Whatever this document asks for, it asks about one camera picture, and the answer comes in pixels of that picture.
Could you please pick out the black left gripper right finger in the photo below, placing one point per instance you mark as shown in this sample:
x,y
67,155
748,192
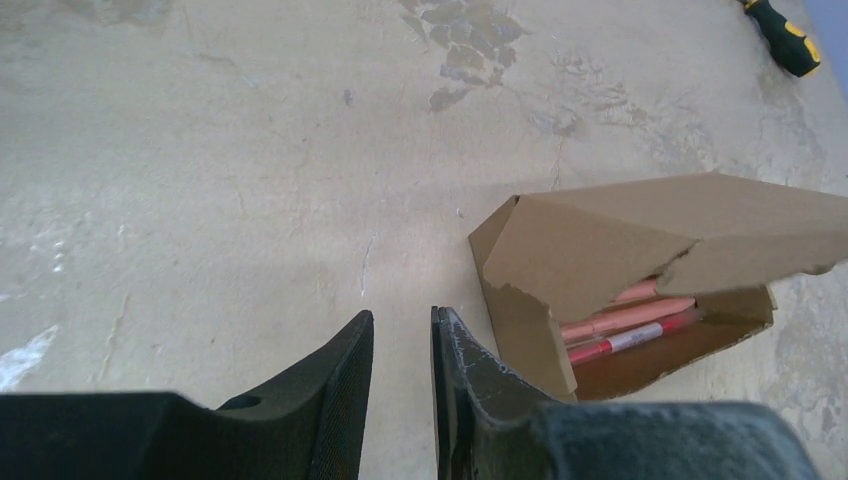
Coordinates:
x,y
492,424

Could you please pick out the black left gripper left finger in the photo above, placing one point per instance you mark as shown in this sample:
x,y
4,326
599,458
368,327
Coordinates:
x,y
307,422

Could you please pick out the red pen with label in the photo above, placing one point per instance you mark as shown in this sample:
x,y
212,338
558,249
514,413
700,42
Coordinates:
x,y
633,337

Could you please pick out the brown cardboard box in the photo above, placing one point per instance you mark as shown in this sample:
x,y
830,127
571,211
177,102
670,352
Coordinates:
x,y
547,260

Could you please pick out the pink pen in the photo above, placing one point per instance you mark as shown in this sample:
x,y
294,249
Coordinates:
x,y
641,290

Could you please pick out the yellow black screwdriver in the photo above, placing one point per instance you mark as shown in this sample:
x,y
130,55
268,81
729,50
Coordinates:
x,y
788,46

